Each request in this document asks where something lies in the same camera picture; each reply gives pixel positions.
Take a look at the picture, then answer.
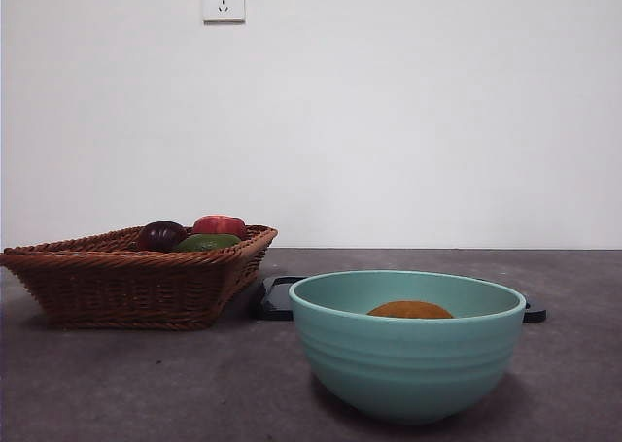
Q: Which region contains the green avocado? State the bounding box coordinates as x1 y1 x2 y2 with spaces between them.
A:
174 232 243 254

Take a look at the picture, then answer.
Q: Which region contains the black rectangular tray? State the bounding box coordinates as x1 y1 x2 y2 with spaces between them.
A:
250 275 548 323

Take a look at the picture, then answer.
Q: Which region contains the white wall socket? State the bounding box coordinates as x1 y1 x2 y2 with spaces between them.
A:
202 0 247 24

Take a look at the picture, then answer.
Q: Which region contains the dark purple plum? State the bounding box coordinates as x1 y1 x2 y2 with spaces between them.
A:
136 221 189 253

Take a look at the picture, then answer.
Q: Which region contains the teal ceramic bowl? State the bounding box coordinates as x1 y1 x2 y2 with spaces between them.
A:
288 269 529 426

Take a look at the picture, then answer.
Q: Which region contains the brown wicker basket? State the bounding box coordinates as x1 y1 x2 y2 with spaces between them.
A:
0 224 279 330

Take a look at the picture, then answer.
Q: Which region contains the red peach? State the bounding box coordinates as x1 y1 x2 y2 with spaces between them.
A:
191 214 248 239

